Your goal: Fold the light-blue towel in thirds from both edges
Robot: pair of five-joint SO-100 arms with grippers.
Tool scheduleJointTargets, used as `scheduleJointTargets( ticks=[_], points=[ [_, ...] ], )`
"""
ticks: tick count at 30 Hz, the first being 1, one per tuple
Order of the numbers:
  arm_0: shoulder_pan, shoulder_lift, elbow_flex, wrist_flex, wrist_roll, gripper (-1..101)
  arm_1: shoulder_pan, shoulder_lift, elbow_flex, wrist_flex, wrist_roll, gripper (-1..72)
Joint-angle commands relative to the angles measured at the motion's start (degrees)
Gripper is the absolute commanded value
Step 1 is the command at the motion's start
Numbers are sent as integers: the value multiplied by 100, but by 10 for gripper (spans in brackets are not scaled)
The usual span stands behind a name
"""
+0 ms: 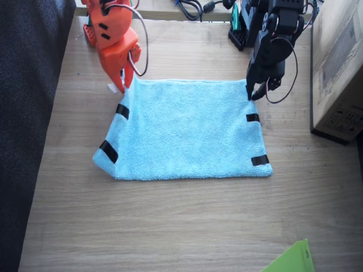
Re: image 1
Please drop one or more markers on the light blue microfiber towel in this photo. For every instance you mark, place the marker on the light blue microfiber towel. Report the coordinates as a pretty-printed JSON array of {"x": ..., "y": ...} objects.
[{"x": 187, "y": 130}]

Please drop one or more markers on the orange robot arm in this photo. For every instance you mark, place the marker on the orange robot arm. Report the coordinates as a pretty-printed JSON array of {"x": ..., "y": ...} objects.
[{"x": 110, "y": 25}]

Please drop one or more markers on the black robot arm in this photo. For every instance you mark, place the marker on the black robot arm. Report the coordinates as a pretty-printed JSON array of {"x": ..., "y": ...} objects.
[{"x": 272, "y": 48}]

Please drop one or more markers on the teal plastic table clamp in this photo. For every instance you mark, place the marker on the teal plastic table clamp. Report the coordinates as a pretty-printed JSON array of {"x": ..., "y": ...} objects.
[
  {"x": 235, "y": 18},
  {"x": 88, "y": 20}
]

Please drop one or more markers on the brown cardboard box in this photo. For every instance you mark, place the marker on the brown cardboard box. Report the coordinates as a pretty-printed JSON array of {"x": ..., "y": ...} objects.
[{"x": 340, "y": 71}]

